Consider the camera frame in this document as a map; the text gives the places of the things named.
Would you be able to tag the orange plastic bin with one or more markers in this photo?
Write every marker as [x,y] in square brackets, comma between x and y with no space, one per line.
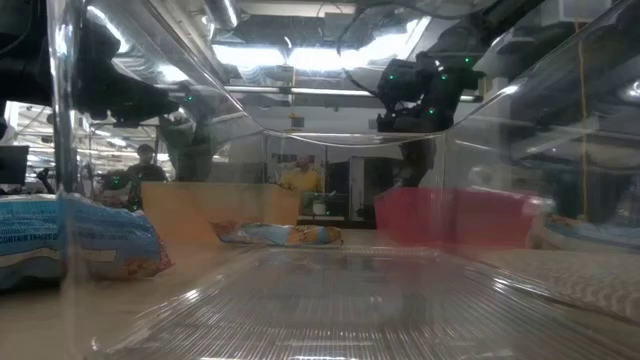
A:
[200,210]

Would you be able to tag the person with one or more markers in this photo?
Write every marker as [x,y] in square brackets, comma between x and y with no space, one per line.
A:
[145,172]
[302,180]

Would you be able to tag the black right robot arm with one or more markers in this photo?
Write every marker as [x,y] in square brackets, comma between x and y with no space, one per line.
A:
[500,20]

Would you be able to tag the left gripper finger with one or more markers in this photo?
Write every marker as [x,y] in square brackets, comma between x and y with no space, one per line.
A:
[150,106]

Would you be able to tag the blue granola bar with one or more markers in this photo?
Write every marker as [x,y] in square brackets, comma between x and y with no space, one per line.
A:
[595,232]
[75,235]

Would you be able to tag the green and brown granola bar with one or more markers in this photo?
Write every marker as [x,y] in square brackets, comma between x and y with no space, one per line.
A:
[277,234]

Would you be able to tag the clear plastic bin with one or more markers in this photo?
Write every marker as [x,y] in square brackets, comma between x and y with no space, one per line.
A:
[320,310]

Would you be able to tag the red plastic bin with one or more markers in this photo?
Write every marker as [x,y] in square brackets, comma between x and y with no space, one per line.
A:
[450,215]

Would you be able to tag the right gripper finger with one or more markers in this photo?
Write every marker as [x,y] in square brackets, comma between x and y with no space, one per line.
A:
[417,160]

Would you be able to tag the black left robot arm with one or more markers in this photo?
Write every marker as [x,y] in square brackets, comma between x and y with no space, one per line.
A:
[20,65]

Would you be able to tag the dark monitor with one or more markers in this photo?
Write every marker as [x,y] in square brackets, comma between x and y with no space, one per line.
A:
[12,165]

